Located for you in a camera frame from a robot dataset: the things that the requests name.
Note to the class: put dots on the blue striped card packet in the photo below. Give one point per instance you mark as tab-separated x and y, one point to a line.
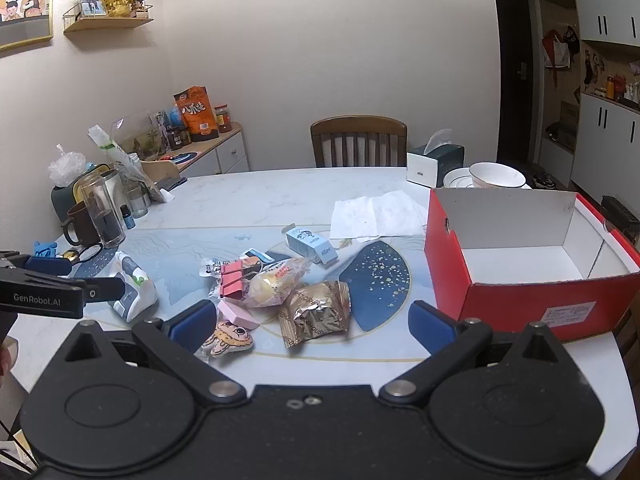
257	256

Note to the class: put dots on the black shoe rack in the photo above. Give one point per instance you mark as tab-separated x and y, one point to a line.
620	212

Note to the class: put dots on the white marble desktop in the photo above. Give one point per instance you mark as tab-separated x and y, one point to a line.
260	200

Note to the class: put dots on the white grey pouch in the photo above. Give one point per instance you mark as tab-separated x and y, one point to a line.
135	285

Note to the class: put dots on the crumpled clear plastic bag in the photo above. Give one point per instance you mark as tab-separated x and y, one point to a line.
67	167

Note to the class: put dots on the wooden slat-back chair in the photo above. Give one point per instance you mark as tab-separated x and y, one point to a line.
357	142

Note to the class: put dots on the small blue white carton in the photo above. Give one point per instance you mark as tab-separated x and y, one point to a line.
312	245

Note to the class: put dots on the orange snack bag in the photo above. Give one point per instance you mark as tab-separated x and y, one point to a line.
197	112

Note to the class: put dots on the stack of white plates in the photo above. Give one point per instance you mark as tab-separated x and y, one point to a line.
455	178

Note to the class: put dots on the clear bread packet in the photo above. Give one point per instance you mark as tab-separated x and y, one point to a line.
275	282

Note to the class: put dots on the pink eraser block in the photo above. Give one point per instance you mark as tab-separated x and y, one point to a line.
239	315

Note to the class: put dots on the white upper cabinet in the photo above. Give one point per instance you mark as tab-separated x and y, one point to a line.
605	0

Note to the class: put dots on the white gold-rimmed bowl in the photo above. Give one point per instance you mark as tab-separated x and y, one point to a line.
495	176

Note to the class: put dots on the wall poster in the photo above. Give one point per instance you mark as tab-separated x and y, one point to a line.
22	0

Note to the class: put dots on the clear plastic packet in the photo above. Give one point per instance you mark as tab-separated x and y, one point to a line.
211	267

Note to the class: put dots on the pink binder clip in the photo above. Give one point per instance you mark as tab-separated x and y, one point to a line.
235	280

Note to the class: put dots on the red cardboard box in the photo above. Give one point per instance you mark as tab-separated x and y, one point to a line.
525	310

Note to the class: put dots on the red white hanging bag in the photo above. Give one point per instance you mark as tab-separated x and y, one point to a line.
557	50

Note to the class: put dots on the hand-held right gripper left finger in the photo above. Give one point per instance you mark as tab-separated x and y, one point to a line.
192	321

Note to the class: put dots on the white lower cabinet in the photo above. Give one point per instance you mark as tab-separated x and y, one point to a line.
610	150

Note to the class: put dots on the cartoon face snack packet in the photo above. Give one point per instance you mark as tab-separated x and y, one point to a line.
230	337

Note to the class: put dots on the dark sneakers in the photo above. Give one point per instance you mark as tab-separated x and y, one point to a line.
544	181

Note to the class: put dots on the white paper napkin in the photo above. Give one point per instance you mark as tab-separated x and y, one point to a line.
375	215

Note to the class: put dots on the green white tissue box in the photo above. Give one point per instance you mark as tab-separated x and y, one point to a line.
432	162

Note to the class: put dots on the white side cabinet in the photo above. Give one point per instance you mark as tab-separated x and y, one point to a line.
225	155

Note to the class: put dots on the small blue bottle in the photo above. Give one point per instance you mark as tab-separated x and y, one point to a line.
127	217

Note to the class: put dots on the small photo frame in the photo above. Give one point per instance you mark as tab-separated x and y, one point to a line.
90	1

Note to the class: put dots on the red sauce jar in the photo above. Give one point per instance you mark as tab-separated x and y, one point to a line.
223	119

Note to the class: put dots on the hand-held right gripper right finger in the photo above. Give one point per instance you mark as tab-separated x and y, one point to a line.
430	322

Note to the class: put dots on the dark wooden door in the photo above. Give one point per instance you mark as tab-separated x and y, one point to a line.
512	60

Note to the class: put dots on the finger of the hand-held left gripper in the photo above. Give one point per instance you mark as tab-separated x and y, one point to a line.
50	265
105	290

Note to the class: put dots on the brown mug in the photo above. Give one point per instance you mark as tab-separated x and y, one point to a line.
80	222

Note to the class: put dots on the wooden wall shelf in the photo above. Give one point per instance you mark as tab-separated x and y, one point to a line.
107	24

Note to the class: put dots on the tall glass jar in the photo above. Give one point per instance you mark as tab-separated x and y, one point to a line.
102	210

